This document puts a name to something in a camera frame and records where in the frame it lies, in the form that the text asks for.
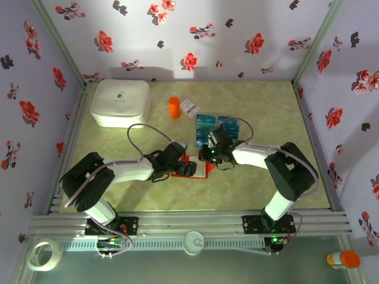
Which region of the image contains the aluminium corner post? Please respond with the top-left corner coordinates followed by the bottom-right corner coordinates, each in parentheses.
top-left (29, 0), bottom-right (93, 89)
top-left (291, 0), bottom-right (346, 86)

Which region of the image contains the orange capped medicine bottle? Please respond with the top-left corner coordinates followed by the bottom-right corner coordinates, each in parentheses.
top-left (326, 250), bottom-right (362, 270)

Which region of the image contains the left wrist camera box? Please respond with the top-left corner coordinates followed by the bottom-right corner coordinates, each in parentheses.
top-left (161, 141), bottom-right (188, 163)

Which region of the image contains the red card holder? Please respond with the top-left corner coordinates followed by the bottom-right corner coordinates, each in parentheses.
top-left (171, 154), bottom-right (216, 180)

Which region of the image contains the orange plastic cup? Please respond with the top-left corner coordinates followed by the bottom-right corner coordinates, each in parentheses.
top-left (168, 96), bottom-right (182, 120)

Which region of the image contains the aluminium side rail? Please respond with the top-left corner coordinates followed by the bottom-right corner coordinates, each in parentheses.
top-left (293, 82), bottom-right (348, 212)
top-left (44, 85), bottom-right (93, 214)

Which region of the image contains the white medicine bag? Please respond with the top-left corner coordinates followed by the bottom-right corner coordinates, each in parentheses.
top-left (89, 78), bottom-right (152, 128)

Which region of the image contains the small white card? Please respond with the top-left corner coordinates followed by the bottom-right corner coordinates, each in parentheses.
top-left (179, 99), bottom-right (201, 118)

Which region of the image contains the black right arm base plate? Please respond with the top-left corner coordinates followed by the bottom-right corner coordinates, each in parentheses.
top-left (242, 214), bottom-right (297, 235)

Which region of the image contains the clear tape roll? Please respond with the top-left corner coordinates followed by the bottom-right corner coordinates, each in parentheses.
top-left (25, 240), bottom-right (64, 272)

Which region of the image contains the white round lid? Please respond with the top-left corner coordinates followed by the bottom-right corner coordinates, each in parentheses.
top-left (182, 231), bottom-right (205, 256)

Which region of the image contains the grey right arm cable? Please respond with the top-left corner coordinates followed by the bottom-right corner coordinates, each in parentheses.
top-left (228, 116), bottom-right (320, 211)

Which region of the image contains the grey left arm cable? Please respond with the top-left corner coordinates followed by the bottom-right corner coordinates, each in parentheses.
top-left (63, 123), bottom-right (190, 208)

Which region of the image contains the aluminium front rail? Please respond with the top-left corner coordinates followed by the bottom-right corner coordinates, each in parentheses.
top-left (28, 208), bottom-right (354, 238)

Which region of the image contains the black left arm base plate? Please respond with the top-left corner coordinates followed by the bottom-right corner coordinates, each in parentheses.
top-left (85, 215), bottom-right (140, 237)

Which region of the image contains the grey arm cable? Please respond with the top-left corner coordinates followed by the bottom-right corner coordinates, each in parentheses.
top-left (228, 116), bottom-right (320, 211)
top-left (63, 123), bottom-right (190, 208)

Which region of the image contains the white slotted cable duct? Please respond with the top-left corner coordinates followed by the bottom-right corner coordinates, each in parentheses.
top-left (60, 237), bottom-right (266, 253)

